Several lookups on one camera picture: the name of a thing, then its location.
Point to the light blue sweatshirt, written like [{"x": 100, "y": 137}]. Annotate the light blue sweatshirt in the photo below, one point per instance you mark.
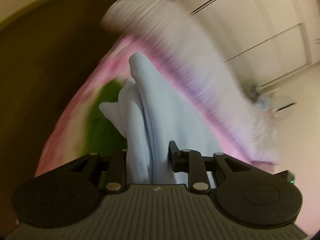
[{"x": 150, "y": 113}]

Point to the pink floral bed blanket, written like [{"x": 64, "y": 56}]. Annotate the pink floral bed blanket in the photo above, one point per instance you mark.
[{"x": 66, "y": 142}]

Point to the green folded garment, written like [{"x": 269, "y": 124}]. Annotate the green folded garment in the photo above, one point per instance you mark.
[{"x": 101, "y": 136}]

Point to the white wardrobe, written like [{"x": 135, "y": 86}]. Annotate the white wardrobe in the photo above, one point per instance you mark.
[{"x": 262, "y": 40}]

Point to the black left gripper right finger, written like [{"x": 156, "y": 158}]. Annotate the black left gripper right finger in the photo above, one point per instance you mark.
[{"x": 197, "y": 167}]

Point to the grey striped quilt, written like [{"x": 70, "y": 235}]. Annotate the grey striped quilt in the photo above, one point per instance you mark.
[{"x": 182, "y": 43}]

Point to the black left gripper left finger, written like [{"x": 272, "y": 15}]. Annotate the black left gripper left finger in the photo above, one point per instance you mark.
[{"x": 97, "y": 173}]

